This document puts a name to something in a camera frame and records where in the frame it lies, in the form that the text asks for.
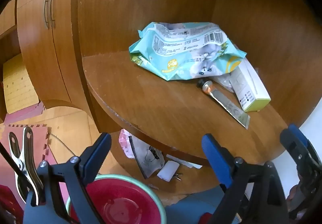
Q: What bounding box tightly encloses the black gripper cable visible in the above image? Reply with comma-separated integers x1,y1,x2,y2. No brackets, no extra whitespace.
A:
0,142,33,189

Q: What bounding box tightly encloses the metal door handle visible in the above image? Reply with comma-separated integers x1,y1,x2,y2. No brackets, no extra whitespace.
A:
44,0,51,30
50,0,56,29

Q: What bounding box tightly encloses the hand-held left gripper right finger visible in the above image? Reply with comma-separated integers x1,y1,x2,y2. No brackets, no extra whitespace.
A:
201,134,290,224

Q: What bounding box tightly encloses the yellow grid board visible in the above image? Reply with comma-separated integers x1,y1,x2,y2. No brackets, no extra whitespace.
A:
2,53,41,115

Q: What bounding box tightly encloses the silver ointment tube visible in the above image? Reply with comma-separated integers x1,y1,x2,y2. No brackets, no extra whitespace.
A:
197,79,251,130

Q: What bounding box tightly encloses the white and green carton box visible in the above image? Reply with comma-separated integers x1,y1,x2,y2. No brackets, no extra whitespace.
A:
229,59,271,112

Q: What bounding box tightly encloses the metal spring clip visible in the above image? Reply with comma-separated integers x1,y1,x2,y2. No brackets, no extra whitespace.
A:
8,126,47,206

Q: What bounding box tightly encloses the white paper strip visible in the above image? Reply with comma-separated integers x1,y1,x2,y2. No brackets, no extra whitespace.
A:
166,154,203,168

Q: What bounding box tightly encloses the blue cloth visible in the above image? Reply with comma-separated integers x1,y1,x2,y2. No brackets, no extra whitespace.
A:
163,184,242,224

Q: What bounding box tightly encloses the red cloth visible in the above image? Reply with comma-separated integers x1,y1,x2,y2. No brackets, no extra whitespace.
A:
0,184,26,224

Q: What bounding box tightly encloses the teal wet wipes packet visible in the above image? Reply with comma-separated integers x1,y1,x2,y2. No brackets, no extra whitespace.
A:
128,22,247,81

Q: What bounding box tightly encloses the wooden wardrobe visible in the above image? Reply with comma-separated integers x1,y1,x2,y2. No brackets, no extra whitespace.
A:
15,0,96,134

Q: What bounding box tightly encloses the grey printed paper bag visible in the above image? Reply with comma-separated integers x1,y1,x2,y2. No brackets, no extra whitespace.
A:
128,136,166,179

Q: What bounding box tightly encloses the red basin with green rim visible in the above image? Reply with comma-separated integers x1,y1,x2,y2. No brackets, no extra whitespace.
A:
65,174,167,224

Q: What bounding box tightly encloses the grey floor cable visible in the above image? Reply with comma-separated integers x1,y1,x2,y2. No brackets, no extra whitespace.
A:
50,134,73,156

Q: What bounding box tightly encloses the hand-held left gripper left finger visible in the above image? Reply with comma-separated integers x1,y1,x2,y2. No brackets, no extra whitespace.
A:
24,132,112,224

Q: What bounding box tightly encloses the clear plastic wrap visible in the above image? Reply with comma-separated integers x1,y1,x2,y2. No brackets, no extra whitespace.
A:
214,73,242,94

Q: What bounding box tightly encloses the white paper piece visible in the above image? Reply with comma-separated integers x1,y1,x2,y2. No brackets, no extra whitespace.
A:
157,161,180,180

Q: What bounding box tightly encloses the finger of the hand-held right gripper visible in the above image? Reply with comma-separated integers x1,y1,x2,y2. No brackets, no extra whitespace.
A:
280,124,319,178

